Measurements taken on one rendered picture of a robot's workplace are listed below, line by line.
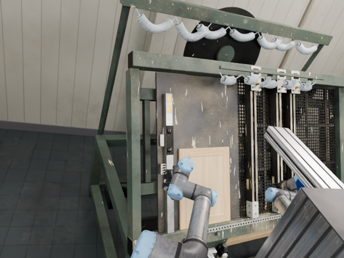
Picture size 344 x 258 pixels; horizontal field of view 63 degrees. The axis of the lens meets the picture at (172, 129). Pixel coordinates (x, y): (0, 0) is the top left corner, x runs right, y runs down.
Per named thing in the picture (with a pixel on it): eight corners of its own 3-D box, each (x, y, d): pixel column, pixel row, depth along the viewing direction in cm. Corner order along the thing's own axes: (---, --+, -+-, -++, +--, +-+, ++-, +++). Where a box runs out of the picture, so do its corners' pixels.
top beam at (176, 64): (127, 69, 182) (132, 65, 173) (127, 54, 183) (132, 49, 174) (339, 88, 281) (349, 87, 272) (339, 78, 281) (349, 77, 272)
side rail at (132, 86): (127, 235, 186) (132, 240, 176) (125, 71, 188) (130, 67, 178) (135, 233, 189) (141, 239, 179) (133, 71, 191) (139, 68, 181)
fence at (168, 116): (165, 231, 192) (167, 233, 189) (163, 93, 193) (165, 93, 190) (171, 230, 194) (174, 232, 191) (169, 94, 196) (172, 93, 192)
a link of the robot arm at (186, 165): (177, 168, 127) (183, 152, 132) (170, 176, 136) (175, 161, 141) (192, 175, 128) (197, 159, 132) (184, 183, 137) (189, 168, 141)
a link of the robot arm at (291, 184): (299, 186, 147) (297, 171, 151) (285, 192, 156) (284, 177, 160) (312, 189, 148) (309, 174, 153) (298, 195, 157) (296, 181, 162)
